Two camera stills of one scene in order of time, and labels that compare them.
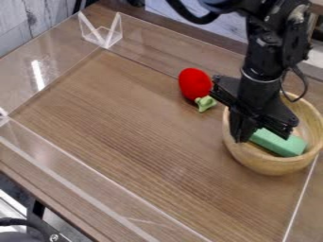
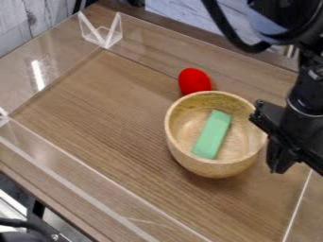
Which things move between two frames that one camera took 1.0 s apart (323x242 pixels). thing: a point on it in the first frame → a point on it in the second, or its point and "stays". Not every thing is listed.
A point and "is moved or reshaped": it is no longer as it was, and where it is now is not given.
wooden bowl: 260,160 is moved or reshaped
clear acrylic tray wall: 36,161 stays
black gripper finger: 241,122 → 280,156
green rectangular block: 293,146 is moved or reshaped
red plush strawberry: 195,82 stays
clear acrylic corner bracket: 101,36 stays
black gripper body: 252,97 → 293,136
